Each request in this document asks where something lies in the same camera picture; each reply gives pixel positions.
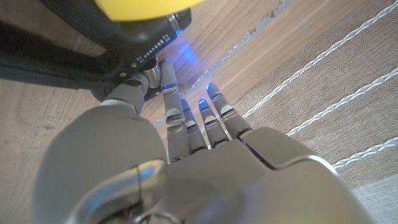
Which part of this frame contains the black hand grip exerciser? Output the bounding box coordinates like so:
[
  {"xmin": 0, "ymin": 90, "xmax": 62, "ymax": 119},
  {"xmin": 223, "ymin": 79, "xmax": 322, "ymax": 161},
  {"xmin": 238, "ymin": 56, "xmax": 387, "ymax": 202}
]
[{"xmin": 0, "ymin": 7, "xmax": 192, "ymax": 102}]

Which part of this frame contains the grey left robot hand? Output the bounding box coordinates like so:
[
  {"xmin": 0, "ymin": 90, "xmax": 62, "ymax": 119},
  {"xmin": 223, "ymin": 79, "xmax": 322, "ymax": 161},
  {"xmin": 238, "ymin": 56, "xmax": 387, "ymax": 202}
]
[{"xmin": 30, "ymin": 58, "xmax": 377, "ymax": 224}]

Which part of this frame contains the yellow toy banana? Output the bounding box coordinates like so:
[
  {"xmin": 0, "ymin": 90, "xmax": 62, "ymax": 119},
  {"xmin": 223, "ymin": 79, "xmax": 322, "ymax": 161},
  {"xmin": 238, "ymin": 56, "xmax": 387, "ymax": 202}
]
[{"xmin": 95, "ymin": 0, "xmax": 206, "ymax": 22}]

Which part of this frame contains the brown striped woven mat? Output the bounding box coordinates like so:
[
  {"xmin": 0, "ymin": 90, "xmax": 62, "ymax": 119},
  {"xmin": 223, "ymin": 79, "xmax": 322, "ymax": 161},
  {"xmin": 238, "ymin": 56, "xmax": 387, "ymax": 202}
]
[{"xmin": 231, "ymin": 0, "xmax": 398, "ymax": 224}]

